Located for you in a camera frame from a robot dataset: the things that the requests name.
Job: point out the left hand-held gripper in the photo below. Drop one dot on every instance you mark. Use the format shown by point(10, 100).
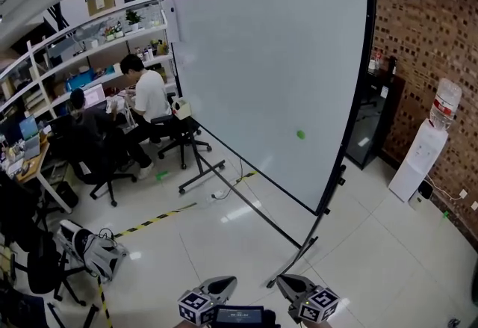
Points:
point(196, 308)

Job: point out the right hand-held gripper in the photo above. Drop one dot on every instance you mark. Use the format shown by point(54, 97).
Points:
point(317, 306)

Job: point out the green magnet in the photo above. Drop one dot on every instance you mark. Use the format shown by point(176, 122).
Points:
point(300, 134)

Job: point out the white whiteboard black frame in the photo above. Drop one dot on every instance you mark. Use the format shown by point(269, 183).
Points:
point(261, 76)

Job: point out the person's right forearm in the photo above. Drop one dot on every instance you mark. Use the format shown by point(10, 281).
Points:
point(317, 325)

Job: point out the small black monitor screen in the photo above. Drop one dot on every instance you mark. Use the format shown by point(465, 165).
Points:
point(239, 316)

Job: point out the white power strip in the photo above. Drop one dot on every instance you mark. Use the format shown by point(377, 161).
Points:
point(217, 194)

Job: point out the yellow black floor tape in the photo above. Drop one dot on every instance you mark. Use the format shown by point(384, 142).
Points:
point(153, 221)

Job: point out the green floor tape piece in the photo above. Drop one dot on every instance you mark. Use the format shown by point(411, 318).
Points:
point(161, 176)

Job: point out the white grey backpack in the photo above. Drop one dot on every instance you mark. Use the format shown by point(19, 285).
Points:
point(93, 250)

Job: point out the small white bin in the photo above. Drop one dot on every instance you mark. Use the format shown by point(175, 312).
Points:
point(420, 195)

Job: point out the black office chair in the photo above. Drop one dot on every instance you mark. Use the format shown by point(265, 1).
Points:
point(45, 266)
point(108, 173)
point(183, 132)

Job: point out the white water dispenser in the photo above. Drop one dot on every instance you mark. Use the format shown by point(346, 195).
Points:
point(418, 158)

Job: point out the black glass cabinet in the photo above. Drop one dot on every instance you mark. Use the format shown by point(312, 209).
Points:
point(373, 124)

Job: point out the wooden desk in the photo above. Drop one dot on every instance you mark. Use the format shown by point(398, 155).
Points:
point(35, 166)

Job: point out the open laptop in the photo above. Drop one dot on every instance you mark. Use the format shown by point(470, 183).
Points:
point(95, 96)

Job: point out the clear water bottle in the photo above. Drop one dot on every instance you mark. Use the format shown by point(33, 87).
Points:
point(444, 106)

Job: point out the blue storage box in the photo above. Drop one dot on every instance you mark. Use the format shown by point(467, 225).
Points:
point(80, 80)

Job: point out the white shelf unit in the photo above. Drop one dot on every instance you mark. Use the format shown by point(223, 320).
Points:
point(93, 46)

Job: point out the green potted plant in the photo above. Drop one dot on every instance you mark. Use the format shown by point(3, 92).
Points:
point(133, 18)

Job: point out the cardboard box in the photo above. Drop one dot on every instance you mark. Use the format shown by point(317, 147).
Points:
point(100, 4)

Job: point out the white wall socket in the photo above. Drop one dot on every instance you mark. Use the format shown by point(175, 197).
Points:
point(474, 205)
point(463, 193)

